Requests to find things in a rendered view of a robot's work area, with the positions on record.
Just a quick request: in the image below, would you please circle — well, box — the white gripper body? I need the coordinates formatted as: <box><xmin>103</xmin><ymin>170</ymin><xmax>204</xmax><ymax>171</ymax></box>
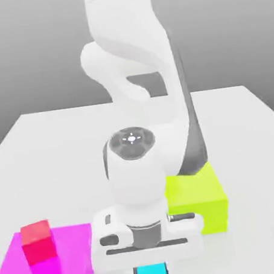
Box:
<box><xmin>89</xmin><ymin>231</ymin><xmax>209</xmax><ymax>274</ymax></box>

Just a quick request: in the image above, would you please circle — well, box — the small red cube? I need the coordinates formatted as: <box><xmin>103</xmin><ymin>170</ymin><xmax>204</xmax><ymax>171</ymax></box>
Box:
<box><xmin>18</xmin><ymin>218</ymin><xmax>59</xmax><ymax>267</ymax></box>

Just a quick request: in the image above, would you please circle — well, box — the large magenta box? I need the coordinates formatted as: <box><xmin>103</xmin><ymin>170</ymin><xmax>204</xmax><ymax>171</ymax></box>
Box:
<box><xmin>0</xmin><ymin>221</ymin><xmax>99</xmax><ymax>274</ymax></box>

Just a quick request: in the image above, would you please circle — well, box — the large yellow-green box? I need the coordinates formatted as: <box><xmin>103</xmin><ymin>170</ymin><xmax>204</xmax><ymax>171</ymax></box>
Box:
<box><xmin>161</xmin><ymin>159</ymin><xmax>233</xmax><ymax>240</ymax></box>

